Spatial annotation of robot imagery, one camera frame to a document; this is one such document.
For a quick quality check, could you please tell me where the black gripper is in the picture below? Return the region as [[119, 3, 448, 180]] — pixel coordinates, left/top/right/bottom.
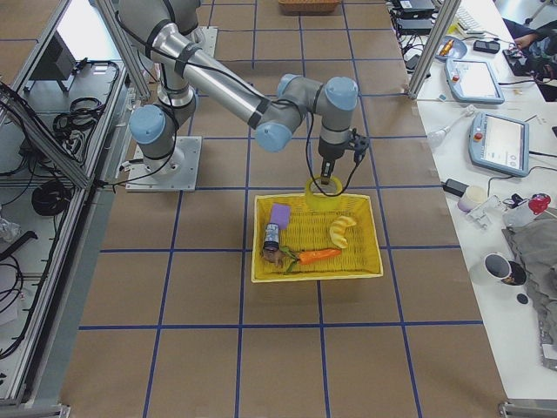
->
[[318, 139, 350, 179]]

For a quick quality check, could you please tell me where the yellow tape roll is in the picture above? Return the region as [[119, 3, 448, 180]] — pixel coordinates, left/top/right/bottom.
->
[[305, 176, 343, 212]]

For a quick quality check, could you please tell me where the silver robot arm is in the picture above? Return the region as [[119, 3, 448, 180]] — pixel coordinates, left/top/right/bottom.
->
[[115, 1, 369, 183]]

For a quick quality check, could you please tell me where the yellow toy banana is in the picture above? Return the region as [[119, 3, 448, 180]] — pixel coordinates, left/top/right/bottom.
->
[[329, 215, 357, 249]]

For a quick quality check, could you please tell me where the purple sponge block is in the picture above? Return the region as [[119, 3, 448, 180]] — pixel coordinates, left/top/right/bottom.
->
[[270, 203, 291, 230]]

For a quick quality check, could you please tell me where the yellow woven basket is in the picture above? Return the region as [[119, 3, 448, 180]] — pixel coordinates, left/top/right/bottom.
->
[[251, 193, 384, 283]]

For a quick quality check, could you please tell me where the small labelled bottle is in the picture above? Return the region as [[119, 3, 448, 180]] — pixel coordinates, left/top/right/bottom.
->
[[263, 223, 279, 252]]

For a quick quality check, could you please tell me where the orange toy carrot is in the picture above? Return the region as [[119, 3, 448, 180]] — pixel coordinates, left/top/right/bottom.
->
[[281, 246, 342, 273]]

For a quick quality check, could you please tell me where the brown toy root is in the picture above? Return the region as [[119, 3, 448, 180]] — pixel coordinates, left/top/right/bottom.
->
[[262, 249, 288, 267]]

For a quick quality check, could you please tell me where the black power adapter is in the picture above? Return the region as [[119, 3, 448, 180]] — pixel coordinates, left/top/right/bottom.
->
[[442, 179, 468, 198]]

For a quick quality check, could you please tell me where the lavender white cup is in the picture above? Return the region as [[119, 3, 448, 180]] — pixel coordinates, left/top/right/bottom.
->
[[457, 185, 487, 212]]

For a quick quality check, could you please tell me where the brown wicker basket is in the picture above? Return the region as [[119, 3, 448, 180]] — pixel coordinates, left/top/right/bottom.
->
[[278, 0, 342, 14]]

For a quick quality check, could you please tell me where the far teach pendant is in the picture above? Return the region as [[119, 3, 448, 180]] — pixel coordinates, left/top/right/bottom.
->
[[445, 58, 505, 105]]

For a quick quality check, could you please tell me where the teach pendant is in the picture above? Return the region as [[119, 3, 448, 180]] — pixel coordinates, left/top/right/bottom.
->
[[468, 112, 530, 178], [445, 58, 505, 105]]

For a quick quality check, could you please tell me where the near teach pendant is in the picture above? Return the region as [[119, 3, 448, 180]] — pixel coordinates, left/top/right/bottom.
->
[[468, 112, 530, 178]]

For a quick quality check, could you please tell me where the brass cylinder tool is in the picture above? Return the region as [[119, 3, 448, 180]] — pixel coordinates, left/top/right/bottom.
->
[[439, 39, 454, 57]]

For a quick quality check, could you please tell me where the blue plate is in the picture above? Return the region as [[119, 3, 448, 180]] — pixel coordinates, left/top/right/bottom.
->
[[435, 36, 468, 61]]

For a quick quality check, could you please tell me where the white mug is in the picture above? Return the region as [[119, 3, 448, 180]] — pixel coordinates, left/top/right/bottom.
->
[[482, 253, 512, 282]]

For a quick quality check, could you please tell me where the red round object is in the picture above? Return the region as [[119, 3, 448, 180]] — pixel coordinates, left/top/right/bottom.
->
[[528, 193, 551, 216]]

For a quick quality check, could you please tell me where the grey cloth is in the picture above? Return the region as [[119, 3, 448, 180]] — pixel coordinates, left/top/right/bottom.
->
[[502, 218, 556, 351]]

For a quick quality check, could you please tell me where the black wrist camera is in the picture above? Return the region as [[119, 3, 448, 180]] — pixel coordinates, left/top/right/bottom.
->
[[347, 128, 370, 165]]

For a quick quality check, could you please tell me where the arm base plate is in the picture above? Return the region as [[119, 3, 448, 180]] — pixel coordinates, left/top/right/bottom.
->
[[125, 136, 203, 192], [190, 26, 218, 57]]

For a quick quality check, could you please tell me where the aluminium frame post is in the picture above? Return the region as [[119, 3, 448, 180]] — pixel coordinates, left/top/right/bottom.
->
[[407, 0, 460, 99]]

